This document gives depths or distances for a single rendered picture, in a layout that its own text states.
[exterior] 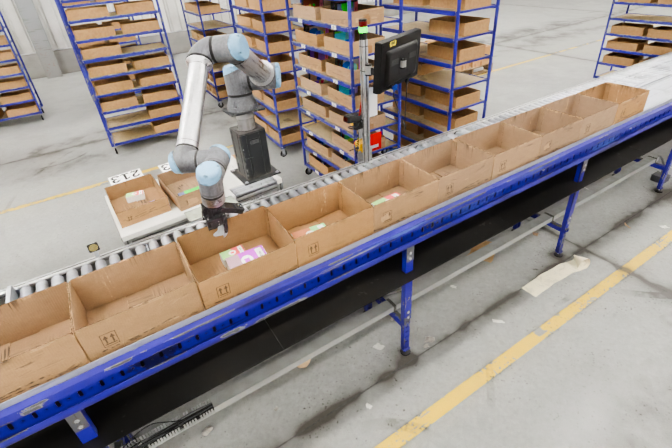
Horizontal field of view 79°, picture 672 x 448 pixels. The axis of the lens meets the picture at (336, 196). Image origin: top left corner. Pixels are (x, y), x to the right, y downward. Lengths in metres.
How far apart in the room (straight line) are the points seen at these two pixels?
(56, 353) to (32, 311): 0.30
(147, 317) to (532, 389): 1.91
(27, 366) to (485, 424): 1.92
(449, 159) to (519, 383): 1.26
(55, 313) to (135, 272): 0.30
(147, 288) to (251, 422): 0.93
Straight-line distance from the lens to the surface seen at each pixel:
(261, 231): 1.92
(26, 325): 1.92
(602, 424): 2.58
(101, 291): 1.87
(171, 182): 2.93
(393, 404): 2.39
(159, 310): 1.60
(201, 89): 1.91
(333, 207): 2.06
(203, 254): 1.87
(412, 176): 2.17
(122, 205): 2.84
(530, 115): 2.99
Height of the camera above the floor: 2.03
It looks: 31 degrees down
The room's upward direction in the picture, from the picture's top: 4 degrees counter-clockwise
